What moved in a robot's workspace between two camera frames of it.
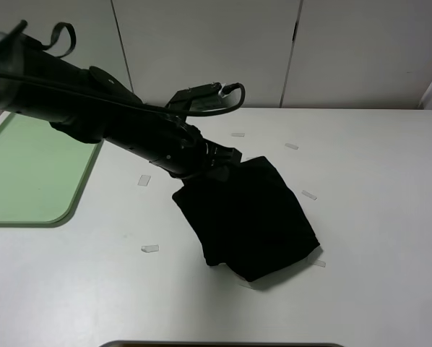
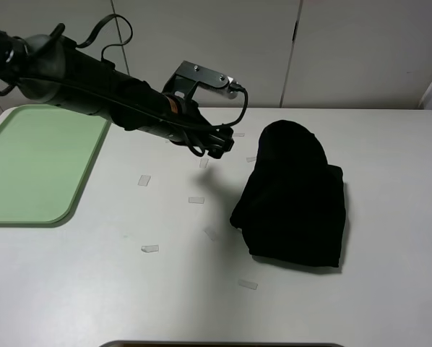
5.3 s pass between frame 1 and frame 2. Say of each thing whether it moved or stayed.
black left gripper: moved
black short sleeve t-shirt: moved
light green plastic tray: stayed
